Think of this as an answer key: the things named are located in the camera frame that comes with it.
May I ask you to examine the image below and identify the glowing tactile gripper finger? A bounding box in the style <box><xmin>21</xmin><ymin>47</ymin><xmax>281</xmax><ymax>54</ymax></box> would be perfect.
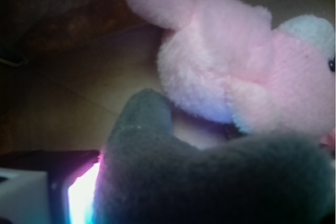
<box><xmin>1</xmin><ymin>150</ymin><xmax>99</xmax><ymax>223</ymax></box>

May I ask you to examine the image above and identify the gray plush animal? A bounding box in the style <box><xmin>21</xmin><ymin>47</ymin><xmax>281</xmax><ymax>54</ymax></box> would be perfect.
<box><xmin>93</xmin><ymin>89</ymin><xmax>335</xmax><ymax>223</ymax></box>

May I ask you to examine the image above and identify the brown paper bag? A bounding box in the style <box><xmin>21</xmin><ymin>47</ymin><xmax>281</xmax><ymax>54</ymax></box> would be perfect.
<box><xmin>1</xmin><ymin>0</ymin><xmax>335</xmax><ymax>153</ymax></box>

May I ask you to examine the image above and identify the pink plush bunny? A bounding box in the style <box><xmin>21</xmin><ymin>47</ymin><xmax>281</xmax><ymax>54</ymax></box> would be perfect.
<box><xmin>126</xmin><ymin>0</ymin><xmax>335</xmax><ymax>147</ymax></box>

